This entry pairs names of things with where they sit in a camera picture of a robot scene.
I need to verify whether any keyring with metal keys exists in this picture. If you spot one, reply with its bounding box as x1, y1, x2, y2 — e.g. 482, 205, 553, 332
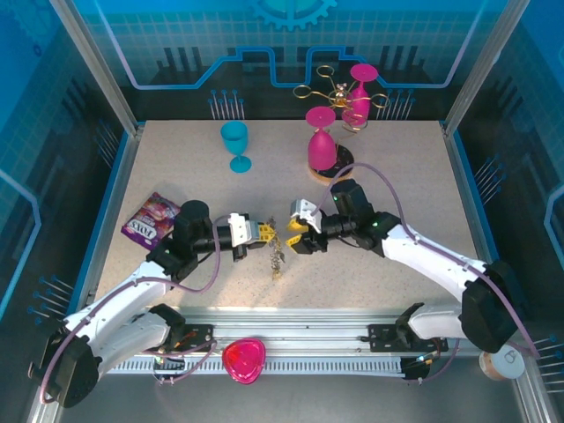
266, 215, 287, 282

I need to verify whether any purple candy bag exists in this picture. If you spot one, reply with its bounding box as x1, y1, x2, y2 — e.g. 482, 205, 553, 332
121, 191, 182, 252

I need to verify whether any pink goblet with round bowl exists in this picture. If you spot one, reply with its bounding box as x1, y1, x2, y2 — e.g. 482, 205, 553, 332
306, 107, 338, 170

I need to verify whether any blue plastic goblet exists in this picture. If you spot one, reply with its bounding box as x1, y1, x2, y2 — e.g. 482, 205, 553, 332
219, 121, 253, 174

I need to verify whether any pink heart-shaped container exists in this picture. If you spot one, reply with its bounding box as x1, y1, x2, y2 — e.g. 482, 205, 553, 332
221, 338, 267, 385

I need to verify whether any pink goblet with slim bowl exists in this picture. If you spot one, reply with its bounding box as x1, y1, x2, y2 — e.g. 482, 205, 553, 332
341, 63, 379, 127

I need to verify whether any copper can with white lid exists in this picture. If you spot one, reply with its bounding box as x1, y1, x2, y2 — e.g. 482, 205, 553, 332
479, 343, 526, 380

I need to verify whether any gold wire rack wooden base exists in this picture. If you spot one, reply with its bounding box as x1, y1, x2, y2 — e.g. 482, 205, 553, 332
293, 64, 391, 182

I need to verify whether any aluminium mounting rail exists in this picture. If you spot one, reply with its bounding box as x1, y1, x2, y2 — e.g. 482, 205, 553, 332
55, 306, 468, 358

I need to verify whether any aluminium table side rail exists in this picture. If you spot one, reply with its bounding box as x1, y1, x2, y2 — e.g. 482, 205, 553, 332
442, 122, 503, 287
72, 125, 146, 321

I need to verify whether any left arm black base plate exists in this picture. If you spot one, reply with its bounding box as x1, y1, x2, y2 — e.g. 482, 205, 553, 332
140, 323, 216, 353

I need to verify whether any slotted white cable duct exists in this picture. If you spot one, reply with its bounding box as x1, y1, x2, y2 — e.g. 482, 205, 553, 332
105, 357, 406, 376

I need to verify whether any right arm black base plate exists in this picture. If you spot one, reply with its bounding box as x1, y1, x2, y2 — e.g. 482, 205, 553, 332
367, 323, 450, 353

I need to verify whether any aluminium frame post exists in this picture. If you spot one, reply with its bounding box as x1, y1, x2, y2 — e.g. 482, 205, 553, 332
442, 0, 532, 137
48, 0, 146, 136

